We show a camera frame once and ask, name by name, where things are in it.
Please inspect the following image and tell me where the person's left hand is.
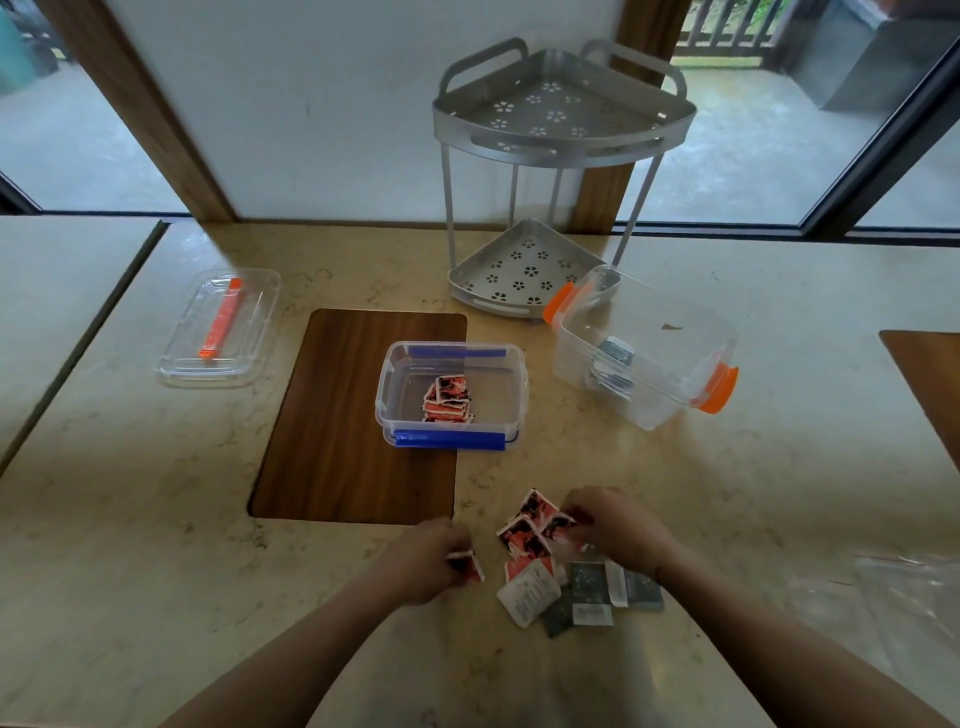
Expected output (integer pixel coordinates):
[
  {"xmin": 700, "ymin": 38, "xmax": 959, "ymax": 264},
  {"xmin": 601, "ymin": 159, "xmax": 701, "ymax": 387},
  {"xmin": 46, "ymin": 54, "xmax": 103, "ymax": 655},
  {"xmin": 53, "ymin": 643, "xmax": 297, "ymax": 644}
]
[{"xmin": 372, "ymin": 517, "xmax": 475, "ymax": 607}]

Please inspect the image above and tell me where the person's right hand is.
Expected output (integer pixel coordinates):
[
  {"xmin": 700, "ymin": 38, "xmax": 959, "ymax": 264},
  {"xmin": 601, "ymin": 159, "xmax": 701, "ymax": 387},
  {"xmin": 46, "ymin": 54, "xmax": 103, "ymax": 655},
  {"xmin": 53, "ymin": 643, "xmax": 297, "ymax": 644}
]
[{"xmin": 558, "ymin": 486, "xmax": 681, "ymax": 580}]

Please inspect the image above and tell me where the person's left forearm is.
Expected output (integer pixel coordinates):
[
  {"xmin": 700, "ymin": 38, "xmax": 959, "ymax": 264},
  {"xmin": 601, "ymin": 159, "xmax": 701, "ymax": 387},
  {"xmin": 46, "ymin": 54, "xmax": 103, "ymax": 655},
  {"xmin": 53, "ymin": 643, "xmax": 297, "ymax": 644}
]
[{"xmin": 161, "ymin": 577, "xmax": 421, "ymax": 728}]

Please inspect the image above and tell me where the person's right forearm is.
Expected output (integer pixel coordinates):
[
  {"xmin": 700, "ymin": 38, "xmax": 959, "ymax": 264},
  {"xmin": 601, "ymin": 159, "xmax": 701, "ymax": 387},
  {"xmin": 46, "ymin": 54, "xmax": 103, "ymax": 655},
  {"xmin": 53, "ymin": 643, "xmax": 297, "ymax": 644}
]
[{"xmin": 654, "ymin": 543, "xmax": 955, "ymax": 728}]

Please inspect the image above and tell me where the dark grey sachet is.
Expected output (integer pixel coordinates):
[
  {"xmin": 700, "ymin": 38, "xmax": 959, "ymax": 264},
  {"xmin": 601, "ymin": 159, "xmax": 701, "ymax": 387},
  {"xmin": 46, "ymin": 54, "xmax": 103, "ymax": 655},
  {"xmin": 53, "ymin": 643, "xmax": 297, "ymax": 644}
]
[
  {"xmin": 567, "ymin": 561, "xmax": 615, "ymax": 627},
  {"xmin": 606, "ymin": 561, "xmax": 666, "ymax": 612},
  {"xmin": 540, "ymin": 592, "xmax": 577, "ymax": 640}
]

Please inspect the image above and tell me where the white sachet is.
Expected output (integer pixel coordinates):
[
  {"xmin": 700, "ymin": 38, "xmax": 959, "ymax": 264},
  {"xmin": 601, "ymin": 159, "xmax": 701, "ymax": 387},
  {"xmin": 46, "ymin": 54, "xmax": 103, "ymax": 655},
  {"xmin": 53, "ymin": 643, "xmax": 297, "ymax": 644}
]
[{"xmin": 495, "ymin": 558, "xmax": 562, "ymax": 630}]

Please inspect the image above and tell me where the clear container with blue clips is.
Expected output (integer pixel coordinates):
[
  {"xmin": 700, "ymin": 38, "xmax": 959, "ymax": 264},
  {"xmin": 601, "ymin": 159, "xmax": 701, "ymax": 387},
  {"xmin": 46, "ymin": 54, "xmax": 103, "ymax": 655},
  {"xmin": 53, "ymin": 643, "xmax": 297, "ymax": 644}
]
[{"xmin": 375, "ymin": 341, "xmax": 530, "ymax": 453}]

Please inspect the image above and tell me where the stack of red sachets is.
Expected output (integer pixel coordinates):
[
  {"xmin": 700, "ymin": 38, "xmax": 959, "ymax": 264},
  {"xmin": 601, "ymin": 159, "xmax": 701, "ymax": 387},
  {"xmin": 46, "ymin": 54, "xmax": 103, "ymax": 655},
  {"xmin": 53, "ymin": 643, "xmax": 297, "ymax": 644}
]
[{"xmin": 420, "ymin": 373, "xmax": 476, "ymax": 426}]

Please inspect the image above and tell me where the stack of grey sachets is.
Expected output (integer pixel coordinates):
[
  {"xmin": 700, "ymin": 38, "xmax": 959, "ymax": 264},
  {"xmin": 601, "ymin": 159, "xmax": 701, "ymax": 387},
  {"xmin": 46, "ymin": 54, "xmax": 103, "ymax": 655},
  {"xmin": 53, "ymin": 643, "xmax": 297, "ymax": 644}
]
[{"xmin": 588, "ymin": 336, "xmax": 639, "ymax": 397}]

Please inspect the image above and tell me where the brown wooden board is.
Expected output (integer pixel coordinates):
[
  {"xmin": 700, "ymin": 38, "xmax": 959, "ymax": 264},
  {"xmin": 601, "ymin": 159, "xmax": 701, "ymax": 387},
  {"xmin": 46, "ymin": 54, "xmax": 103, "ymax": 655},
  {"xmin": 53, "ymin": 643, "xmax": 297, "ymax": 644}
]
[
  {"xmin": 879, "ymin": 329, "xmax": 960, "ymax": 475},
  {"xmin": 247, "ymin": 309, "xmax": 468, "ymax": 526}
]

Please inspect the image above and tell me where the clear container with orange clips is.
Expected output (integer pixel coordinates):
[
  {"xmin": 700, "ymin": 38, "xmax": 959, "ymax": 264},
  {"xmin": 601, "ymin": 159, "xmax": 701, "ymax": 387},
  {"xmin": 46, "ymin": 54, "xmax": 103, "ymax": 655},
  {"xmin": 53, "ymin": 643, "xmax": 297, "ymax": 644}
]
[{"xmin": 542, "ymin": 264, "xmax": 741, "ymax": 432}]

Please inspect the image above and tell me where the wooden pillar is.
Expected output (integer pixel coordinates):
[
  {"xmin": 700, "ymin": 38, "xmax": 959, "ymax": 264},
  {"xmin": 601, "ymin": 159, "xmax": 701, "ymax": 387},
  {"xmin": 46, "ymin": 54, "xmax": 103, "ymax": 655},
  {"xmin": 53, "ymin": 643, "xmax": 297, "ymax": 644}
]
[
  {"xmin": 33, "ymin": 0, "xmax": 238, "ymax": 225},
  {"xmin": 567, "ymin": 0, "xmax": 693, "ymax": 235}
]

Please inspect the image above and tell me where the clear plastic bag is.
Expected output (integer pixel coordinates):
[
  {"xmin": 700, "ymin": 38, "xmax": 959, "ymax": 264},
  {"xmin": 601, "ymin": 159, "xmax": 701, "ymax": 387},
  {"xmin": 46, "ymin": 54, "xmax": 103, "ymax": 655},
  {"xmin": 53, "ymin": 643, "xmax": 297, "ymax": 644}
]
[{"xmin": 780, "ymin": 549, "xmax": 960, "ymax": 702}]

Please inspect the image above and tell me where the silver two-tier corner shelf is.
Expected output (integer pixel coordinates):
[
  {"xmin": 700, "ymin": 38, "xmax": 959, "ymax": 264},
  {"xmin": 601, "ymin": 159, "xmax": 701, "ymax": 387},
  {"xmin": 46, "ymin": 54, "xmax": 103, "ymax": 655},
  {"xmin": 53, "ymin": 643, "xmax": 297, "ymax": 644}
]
[{"xmin": 432, "ymin": 37, "xmax": 698, "ymax": 321}]

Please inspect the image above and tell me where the outdoor railing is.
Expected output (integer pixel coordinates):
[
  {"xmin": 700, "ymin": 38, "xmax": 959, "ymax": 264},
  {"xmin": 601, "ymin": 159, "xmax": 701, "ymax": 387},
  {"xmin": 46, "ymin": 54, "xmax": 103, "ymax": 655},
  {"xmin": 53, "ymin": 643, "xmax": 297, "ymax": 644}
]
[{"xmin": 673, "ymin": 0, "xmax": 790, "ymax": 60}]

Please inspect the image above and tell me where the grey outdoor box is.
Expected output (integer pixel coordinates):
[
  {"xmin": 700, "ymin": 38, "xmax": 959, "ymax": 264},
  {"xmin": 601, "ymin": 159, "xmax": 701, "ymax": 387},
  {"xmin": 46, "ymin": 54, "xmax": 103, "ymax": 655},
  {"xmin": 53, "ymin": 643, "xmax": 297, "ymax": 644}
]
[{"xmin": 783, "ymin": 0, "xmax": 960, "ymax": 115}]

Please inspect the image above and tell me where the green bin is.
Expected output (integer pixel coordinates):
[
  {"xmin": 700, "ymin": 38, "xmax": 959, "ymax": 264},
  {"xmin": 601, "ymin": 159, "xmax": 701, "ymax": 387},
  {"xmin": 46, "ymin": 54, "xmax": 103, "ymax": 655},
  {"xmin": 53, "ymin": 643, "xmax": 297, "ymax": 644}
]
[{"xmin": 0, "ymin": 0, "xmax": 40, "ymax": 97}]

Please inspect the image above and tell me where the clear lid with orange handle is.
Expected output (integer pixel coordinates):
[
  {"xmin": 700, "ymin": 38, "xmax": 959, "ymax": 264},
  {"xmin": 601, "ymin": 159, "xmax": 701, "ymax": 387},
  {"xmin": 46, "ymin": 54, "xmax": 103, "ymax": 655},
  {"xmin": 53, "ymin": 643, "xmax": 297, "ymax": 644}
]
[{"xmin": 156, "ymin": 268, "xmax": 282, "ymax": 390}]

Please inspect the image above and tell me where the black window frame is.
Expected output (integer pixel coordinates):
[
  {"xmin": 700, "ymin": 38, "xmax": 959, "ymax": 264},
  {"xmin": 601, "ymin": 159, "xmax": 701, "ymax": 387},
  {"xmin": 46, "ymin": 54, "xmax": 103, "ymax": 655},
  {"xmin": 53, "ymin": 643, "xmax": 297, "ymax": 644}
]
[{"xmin": 615, "ymin": 36, "xmax": 960, "ymax": 247}]

